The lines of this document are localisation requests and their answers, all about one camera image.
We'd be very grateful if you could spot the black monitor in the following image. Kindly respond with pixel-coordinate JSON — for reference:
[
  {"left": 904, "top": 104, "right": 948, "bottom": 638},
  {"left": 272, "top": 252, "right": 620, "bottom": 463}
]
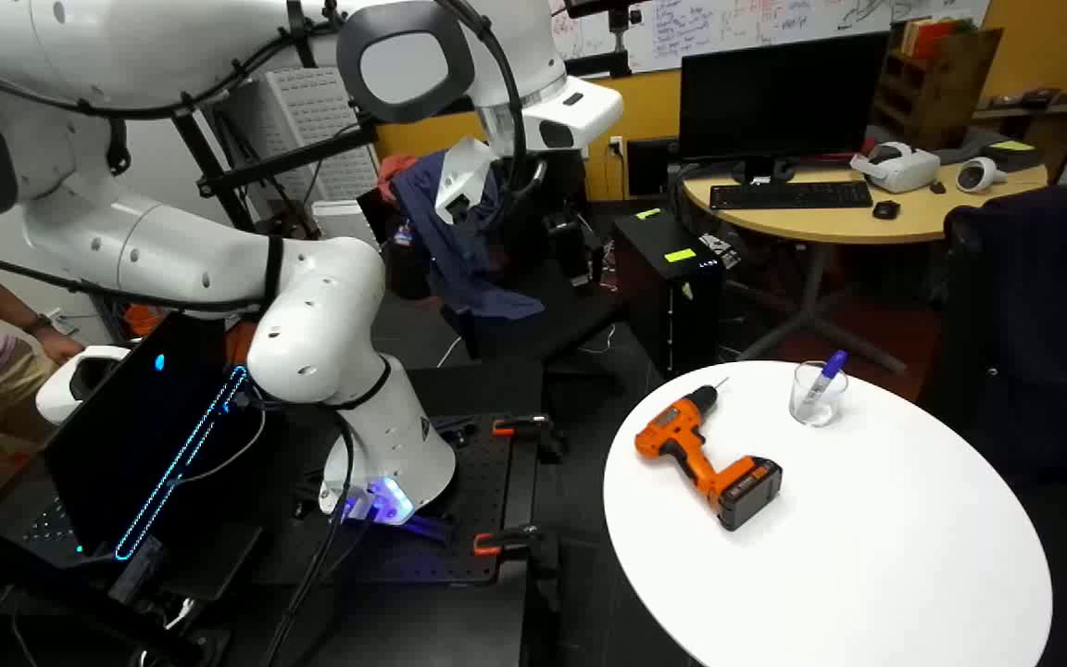
[{"left": 678, "top": 31, "right": 892, "bottom": 183}]

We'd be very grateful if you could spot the wooden desk organizer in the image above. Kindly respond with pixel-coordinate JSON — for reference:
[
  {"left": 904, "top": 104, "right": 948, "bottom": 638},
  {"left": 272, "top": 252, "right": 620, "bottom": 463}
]
[{"left": 871, "top": 17, "right": 1006, "bottom": 152}]

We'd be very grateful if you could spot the blue cloth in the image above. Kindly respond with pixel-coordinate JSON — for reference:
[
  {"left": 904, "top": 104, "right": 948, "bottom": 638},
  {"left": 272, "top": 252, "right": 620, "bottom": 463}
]
[{"left": 391, "top": 146, "right": 546, "bottom": 322}]

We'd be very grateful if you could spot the camera on mount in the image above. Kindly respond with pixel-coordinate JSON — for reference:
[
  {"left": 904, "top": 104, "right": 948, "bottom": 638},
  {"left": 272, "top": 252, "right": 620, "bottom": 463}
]
[{"left": 563, "top": 0, "right": 650, "bottom": 81}]

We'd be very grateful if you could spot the hand controller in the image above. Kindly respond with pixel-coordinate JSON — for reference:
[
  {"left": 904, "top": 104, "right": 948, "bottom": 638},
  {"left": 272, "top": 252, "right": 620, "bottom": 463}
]
[{"left": 35, "top": 345, "right": 132, "bottom": 426}]

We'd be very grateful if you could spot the black computer tower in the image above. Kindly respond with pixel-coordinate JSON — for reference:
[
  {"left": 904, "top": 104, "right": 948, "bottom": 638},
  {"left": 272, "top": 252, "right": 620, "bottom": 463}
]
[{"left": 613, "top": 208, "right": 726, "bottom": 377}]

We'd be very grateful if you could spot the white round controller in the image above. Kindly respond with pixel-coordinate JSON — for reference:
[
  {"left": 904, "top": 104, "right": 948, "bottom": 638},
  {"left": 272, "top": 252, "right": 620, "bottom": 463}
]
[{"left": 956, "top": 157, "right": 1009, "bottom": 195}]

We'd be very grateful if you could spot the chair with dark jacket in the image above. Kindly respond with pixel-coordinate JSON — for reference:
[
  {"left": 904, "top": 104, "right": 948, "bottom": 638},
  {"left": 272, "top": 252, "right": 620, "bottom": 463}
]
[{"left": 921, "top": 180, "right": 1067, "bottom": 497}]

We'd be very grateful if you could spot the black keyboard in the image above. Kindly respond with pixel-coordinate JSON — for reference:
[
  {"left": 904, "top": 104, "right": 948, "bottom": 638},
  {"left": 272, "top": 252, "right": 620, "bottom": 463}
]
[{"left": 709, "top": 180, "right": 874, "bottom": 211}]

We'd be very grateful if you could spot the black laptop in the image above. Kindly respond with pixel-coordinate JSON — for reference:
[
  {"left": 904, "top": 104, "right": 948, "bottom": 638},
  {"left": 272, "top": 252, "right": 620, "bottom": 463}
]
[{"left": 41, "top": 310, "right": 266, "bottom": 568}]

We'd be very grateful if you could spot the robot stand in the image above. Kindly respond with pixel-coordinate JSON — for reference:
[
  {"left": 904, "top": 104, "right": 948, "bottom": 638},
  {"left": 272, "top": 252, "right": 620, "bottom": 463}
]
[{"left": 0, "top": 357, "right": 558, "bottom": 667}]

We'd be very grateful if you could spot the black box with yellow note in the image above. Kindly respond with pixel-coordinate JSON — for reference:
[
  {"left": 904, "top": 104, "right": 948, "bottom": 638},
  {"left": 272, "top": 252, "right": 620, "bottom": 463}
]
[{"left": 980, "top": 138, "right": 1045, "bottom": 174}]

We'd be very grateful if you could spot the white perforated panel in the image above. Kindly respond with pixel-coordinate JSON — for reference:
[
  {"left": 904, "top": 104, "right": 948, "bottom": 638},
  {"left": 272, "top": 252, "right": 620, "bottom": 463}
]
[{"left": 217, "top": 66, "right": 383, "bottom": 244}]

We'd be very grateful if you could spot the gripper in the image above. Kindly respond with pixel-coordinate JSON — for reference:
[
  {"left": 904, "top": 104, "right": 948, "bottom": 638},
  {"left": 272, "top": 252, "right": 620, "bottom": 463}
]
[{"left": 499, "top": 151, "right": 607, "bottom": 291}]

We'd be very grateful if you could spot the clear plastic cup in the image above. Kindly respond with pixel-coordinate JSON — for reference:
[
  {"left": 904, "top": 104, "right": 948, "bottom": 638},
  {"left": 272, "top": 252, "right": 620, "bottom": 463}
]
[{"left": 789, "top": 360, "right": 850, "bottom": 428}]

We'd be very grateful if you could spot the orange cordless drill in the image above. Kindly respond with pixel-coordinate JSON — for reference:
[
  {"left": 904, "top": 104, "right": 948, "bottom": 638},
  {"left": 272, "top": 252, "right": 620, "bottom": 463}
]
[{"left": 634, "top": 384, "right": 784, "bottom": 532}]

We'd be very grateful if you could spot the orange clamp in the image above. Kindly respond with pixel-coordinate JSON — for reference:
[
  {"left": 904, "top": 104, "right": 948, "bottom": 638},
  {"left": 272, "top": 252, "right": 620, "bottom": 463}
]
[
  {"left": 472, "top": 524, "right": 546, "bottom": 559},
  {"left": 491, "top": 416, "right": 555, "bottom": 442}
]

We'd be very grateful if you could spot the pen with blue cap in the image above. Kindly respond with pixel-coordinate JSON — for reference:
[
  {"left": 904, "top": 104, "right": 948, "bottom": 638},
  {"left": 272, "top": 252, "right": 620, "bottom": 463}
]
[{"left": 797, "top": 349, "right": 849, "bottom": 420}]

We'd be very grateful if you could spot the white headset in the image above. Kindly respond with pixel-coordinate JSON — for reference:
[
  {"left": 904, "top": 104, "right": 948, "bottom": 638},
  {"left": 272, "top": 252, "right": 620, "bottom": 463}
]
[{"left": 849, "top": 141, "right": 943, "bottom": 195}]

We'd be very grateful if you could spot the black metal frame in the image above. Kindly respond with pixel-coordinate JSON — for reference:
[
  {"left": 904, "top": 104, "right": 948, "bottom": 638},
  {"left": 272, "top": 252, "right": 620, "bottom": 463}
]
[{"left": 170, "top": 100, "right": 381, "bottom": 234}]

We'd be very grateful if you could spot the round wooden table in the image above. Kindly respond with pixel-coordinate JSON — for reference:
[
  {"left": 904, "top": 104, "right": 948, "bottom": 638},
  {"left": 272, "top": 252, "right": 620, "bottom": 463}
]
[{"left": 681, "top": 159, "right": 1049, "bottom": 373}]

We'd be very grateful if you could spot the whiteboard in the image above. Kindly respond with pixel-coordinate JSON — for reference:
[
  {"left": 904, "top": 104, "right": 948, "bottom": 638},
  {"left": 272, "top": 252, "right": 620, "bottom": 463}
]
[{"left": 550, "top": 0, "right": 994, "bottom": 77}]

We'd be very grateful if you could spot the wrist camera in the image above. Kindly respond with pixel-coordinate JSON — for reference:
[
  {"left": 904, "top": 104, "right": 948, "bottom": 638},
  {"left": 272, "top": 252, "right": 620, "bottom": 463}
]
[{"left": 434, "top": 136, "right": 500, "bottom": 225}]

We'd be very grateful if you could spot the black office chair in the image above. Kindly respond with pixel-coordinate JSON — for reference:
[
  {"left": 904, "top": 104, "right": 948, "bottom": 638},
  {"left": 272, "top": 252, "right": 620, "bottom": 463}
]
[{"left": 358, "top": 148, "right": 632, "bottom": 364}]

